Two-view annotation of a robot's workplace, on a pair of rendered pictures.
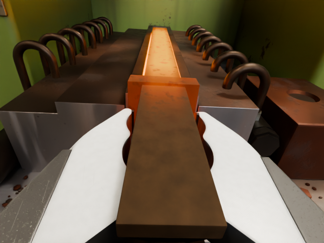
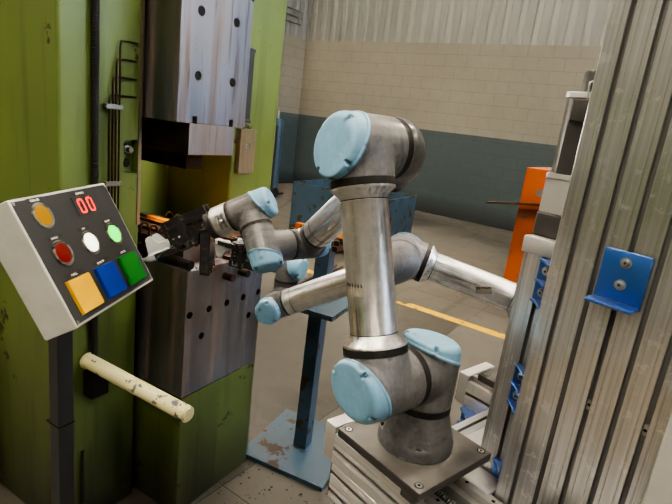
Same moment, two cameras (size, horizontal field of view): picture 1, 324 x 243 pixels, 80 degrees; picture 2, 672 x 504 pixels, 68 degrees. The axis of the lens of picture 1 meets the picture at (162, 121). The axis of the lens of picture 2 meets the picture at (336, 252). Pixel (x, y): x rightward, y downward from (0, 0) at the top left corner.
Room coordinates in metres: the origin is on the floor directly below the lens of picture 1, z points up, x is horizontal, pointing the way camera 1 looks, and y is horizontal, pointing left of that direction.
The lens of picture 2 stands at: (-1.11, 1.17, 1.42)
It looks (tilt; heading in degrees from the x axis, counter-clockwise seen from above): 14 degrees down; 302
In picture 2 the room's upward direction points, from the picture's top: 7 degrees clockwise
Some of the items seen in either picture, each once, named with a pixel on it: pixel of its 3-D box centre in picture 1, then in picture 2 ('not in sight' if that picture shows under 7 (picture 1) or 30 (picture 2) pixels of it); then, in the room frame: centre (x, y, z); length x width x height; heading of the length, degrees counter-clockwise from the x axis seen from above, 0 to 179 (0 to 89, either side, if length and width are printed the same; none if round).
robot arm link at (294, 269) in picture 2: not in sight; (288, 265); (-0.19, -0.02, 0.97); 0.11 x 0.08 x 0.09; 3
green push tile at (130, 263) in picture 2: not in sight; (131, 268); (-0.05, 0.43, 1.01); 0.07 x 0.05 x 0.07; 118
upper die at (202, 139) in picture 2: not in sight; (167, 132); (0.34, 0.04, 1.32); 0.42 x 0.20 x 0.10; 3
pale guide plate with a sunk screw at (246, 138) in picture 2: not in sight; (245, 151); (0.28, -0.28, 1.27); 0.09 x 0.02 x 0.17; 93
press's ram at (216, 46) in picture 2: not in sight; (180, 58); (0.34, -0.01, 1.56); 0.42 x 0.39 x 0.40; 3
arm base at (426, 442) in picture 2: not in sight; (418, 418); (-0.81, 0.30, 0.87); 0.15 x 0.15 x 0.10
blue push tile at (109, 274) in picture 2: not in sight; (109, 279); (-0.10, 0.52, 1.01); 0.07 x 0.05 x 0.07; 118
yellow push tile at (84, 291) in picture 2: not in sight; (83, 293); (-0.14, 0.61, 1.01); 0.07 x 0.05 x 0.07; 118
